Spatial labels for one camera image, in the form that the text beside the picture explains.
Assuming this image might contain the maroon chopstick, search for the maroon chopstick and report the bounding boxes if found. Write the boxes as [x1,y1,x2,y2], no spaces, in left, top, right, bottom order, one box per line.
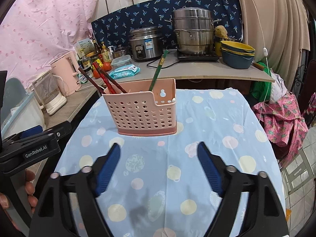
[101,69,127,94]

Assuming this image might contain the green chopstick gold band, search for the green chopstick gold band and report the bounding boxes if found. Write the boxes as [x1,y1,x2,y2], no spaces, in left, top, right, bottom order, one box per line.
[148,50,168,91]

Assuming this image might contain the dark red chopstick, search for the dark red chopstick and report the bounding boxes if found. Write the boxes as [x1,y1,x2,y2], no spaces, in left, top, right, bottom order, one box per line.
[78,67,105,95]

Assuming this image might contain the person's left hand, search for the person's left hand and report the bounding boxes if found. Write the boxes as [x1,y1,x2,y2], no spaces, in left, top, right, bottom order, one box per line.
[0,169,39,228]

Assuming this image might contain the white appliance on counter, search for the white appliance on counter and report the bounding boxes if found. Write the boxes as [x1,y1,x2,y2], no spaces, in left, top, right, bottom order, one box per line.
[27,70,67,116]

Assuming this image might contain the light blue dotted tablecloth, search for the light blue dotted tablecloth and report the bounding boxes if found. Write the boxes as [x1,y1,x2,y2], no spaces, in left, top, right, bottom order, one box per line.
[56,88,285,236]

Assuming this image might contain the pink perforated utensil holder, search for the pink perforated utensil holder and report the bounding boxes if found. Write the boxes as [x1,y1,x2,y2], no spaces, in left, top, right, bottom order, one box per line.
[103,78,177,136]

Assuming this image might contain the pink electric kettle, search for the pink electric kettle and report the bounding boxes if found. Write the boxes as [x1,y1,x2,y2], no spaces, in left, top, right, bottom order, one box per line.
[50,51,81,97]

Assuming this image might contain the red tomato front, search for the red tomato front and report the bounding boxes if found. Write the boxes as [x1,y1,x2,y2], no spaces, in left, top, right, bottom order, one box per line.
[93,69,100,79]

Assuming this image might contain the red tomato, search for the red tomato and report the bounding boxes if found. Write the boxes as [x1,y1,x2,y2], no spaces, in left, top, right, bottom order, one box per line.
[93,69,100,79]
[102,62,112,72]

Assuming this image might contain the pink pineapple fabric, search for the pink pineapple fabric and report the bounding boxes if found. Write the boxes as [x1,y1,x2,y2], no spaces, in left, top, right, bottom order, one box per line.
[252,92,308,167]

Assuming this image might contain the blue wet wipes pack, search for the blue wet wipes pack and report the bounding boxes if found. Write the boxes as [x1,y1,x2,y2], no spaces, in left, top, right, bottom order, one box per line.
[109,64,140,80]

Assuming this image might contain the red tomato back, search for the red tomato back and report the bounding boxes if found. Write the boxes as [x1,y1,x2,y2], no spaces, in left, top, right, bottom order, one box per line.
[102,62,112,72]

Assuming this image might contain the green cloth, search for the green cloth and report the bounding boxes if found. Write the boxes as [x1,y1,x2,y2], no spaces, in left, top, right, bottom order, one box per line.
[249,61,274,102]

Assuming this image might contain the clear food container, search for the clear food container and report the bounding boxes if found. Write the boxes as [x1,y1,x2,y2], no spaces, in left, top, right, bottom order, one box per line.
[111,55,132,69]

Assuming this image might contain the white green box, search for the white green box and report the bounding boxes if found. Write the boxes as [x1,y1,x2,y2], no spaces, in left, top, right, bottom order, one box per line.
[74,38,95,58]

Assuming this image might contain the yellow oil bottle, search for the yellow oil bottle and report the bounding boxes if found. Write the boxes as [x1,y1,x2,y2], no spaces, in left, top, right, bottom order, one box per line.
[101,42,112,63]

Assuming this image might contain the pink dotted curtain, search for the pink dotted curtain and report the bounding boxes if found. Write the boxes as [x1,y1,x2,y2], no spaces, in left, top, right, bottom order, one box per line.
[1,0,98,87]

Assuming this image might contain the black induction cooktop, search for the black induction cooktop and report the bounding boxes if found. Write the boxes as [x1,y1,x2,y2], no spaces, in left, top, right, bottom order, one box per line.
[177,50,219,62]

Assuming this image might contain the stacked yellow blue bowls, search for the stacked yellow blue bowls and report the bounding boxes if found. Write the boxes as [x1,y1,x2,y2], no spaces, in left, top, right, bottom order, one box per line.
[221,41,256,70]

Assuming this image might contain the silver rice cooker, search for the silver rice cooker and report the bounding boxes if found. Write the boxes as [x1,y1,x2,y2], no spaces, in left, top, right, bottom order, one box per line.
[129,26,163,61]

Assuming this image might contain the navy floral cloth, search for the navy floral cloth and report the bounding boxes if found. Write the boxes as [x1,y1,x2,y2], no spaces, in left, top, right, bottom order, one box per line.
[92,0,243,50]

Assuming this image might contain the brown plush toy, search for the brown plush toy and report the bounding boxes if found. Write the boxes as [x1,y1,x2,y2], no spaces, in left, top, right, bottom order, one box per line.
[214,25,228,39]

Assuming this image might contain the large steel steamer pot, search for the large steel steamer pot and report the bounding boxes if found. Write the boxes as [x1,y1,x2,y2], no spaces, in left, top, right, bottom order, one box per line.
[168,8,220,55]

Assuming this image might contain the beige curtain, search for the beige curtain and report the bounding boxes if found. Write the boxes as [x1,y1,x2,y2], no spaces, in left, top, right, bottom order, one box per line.
[239,0,310,88]

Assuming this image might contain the black power cord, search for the black power cord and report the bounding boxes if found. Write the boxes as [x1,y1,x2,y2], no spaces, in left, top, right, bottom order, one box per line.
[146,51,181,69]

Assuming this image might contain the white cable with switch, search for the white cable with switch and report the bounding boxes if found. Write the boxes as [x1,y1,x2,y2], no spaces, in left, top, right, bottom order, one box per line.
[242,0,272,119]

